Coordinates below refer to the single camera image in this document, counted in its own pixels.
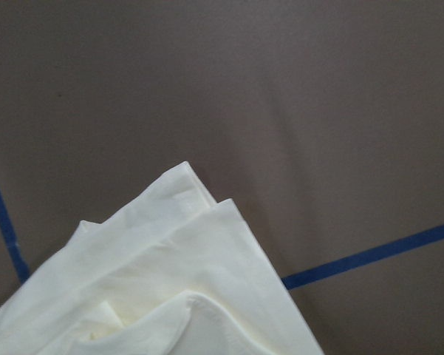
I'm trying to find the cream long-sleeve cat shirt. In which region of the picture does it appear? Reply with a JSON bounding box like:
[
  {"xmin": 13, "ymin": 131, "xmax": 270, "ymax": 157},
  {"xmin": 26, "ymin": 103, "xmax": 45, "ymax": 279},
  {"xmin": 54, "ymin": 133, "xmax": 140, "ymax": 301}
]
[{"xmin": 0, "ymin": 162, "xmax": 322, "ymax": 354}]

